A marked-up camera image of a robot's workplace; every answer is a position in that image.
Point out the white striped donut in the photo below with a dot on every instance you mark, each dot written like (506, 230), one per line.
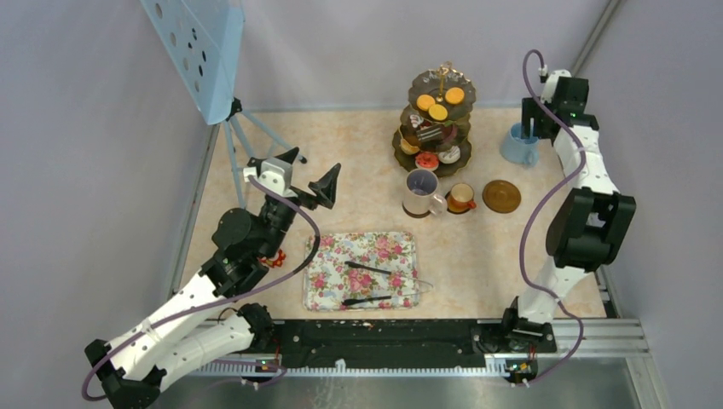
(450, 156)

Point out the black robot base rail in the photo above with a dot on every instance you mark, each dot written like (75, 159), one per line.
(401, 344)

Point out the light blue mug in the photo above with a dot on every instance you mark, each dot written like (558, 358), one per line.
(519, 150)

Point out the orange macaron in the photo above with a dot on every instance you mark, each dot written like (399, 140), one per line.
(438, 112)
(454, 96)
(425, 102)

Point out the three-tier dark cake stand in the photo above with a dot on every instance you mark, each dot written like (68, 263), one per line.
(436, 82)

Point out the brown wooden coaster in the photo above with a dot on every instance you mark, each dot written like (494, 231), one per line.
(501, 196)

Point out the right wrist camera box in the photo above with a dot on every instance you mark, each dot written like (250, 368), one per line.
(550, 80)

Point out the small orange teacup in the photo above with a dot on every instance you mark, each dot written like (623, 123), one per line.
(463, 194)

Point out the dark brown round coaster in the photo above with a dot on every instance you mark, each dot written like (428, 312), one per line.
(416, 215)

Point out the pink mug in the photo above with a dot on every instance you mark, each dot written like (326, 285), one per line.
(421, 192)

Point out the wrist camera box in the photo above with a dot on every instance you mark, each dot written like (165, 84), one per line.
(273, 173)
(550, 80)

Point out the red donut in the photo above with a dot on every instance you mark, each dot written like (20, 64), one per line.
(427, 161)

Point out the orange bun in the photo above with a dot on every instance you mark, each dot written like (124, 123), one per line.
(407, 148)

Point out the floral serving tray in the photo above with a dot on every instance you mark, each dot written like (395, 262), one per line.
(326, 279)

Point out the chocolate cake slice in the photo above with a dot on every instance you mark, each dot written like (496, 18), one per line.
(416, 121)

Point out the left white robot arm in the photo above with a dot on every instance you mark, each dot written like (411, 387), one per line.
(209, 317)

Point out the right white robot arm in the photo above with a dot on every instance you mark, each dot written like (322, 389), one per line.
(588, 230)

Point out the metal tongs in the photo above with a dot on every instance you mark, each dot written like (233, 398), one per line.
(372, 287)

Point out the pink frosted donut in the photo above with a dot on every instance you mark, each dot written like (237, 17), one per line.
(451, 135)

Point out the red owl toy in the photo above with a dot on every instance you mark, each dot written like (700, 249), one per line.
(274, 261)

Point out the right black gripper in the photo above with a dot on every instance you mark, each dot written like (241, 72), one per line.
(529, 108)

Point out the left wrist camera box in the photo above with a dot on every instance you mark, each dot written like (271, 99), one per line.
(273, 173)

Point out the blue perforated board stand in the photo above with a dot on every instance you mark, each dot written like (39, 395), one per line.
(203, 40)

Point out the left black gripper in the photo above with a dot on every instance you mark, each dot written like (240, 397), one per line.
(325, 188)

